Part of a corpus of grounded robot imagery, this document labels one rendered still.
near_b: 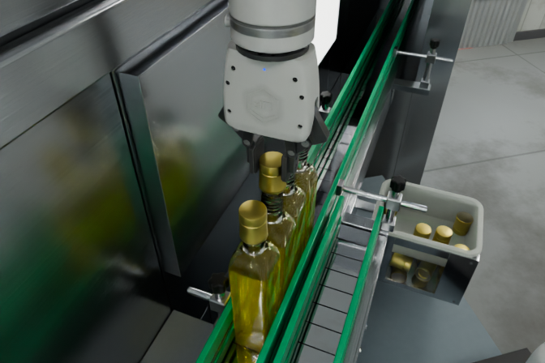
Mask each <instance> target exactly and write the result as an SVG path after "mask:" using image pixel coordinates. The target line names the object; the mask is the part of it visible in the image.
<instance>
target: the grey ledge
mask: <svg viewBox="0 0 545 363"><path fill-rule="evenodd" d="M212 330H213V324H211V323H209V322H205V321H203V320H200V319H198V318H194V317H192V316H190V315H188V314H184V313H182V312H179V311H177V310H173V311H172V313H171V315H170V316H169V317H168V319H167V320H166V322H165V324H164V326H163V327H162V328H161V330H160V332H159V333H158V335H157V337H156V338H155V339H154V341H153V342H152V344H151V346H150V347H149V349H148V351H147V352H146V353H145V355H144V357H143V359H142V360H141V362H140V363H195V362H196V360H197V358H198V357H199V355H200V353H201V351H202V349H203V347H204V345H205V344H206V342H207V340H208V337H209V336H210V335H211V333H212Z"/></svg>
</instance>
